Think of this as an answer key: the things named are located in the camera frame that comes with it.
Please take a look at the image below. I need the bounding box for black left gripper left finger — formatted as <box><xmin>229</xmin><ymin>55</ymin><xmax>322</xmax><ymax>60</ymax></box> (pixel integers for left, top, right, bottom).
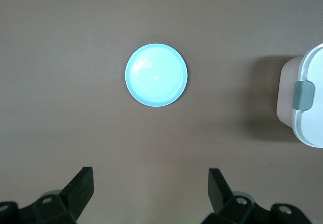
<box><xmin>0</xmin><ymin>167</ymin><xmax>95</xmax><ymax>224</ymax></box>

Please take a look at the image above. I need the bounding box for brown table mat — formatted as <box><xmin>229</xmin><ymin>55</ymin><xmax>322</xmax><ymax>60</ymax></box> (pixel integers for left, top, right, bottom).
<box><xmin>0</xmin><ymin>0</ymin><xmax>323</xmax><ymax>224</ymax></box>

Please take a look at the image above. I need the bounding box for white lidded storage box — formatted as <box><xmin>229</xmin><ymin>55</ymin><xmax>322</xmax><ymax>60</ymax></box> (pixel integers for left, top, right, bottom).
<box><xmin>276</xmin><ymin>42</ymin><xmax>323</xmax><ymax>149</ymax></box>

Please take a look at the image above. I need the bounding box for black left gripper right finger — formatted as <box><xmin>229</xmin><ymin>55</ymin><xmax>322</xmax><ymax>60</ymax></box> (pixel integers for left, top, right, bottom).
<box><xmin>201</xmin><ymin>167</ymin><xmax>313</xmax><ymax>224</ymax></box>

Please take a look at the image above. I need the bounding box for light blue round plate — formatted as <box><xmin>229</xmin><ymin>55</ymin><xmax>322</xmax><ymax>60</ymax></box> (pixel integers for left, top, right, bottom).
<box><xmin>124</xmin><ymin>43</ymin><xmax>189</xmax><ymax>108</ymax></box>

